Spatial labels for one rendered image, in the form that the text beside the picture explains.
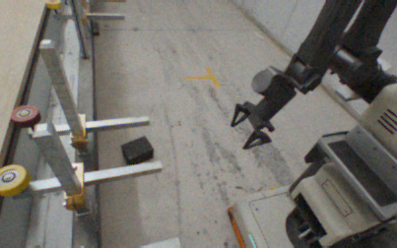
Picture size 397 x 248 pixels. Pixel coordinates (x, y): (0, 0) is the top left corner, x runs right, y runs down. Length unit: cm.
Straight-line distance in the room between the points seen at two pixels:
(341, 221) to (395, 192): 24
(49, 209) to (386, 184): 107
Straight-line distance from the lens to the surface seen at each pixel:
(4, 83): 111
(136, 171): 77
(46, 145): 57
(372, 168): 79
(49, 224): 100
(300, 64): 63
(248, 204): 143
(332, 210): 96
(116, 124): 94
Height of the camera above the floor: 149
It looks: 47 degrees down
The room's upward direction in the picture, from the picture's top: 12 degrees clockwise
